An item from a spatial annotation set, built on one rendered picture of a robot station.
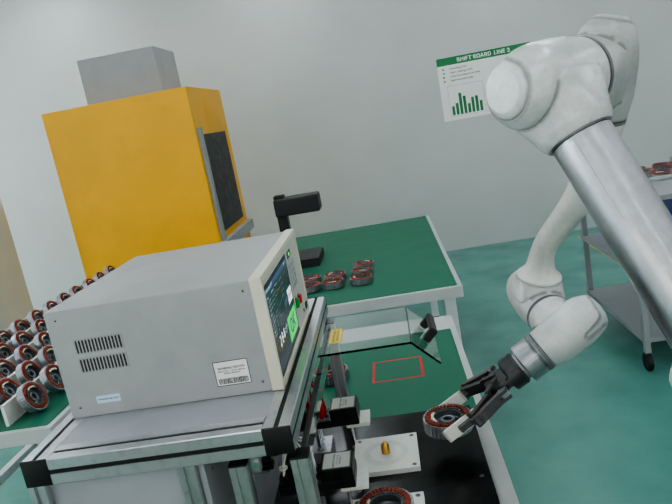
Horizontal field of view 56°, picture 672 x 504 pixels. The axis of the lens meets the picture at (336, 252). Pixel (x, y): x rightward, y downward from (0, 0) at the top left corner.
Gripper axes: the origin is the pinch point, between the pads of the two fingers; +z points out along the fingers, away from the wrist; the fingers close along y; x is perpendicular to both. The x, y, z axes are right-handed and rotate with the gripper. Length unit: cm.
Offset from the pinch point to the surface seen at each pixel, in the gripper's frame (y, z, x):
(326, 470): -26.9, 18.0, 19.4
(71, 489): -44, 44, 50
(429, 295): 133, 0, -12
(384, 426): 14.9, 17.2, 1.9
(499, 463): -4.9, -2.9, -12.9
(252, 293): -32, 3, 54
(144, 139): 325, 103, 158
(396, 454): -1.2, 14.5, 1.5
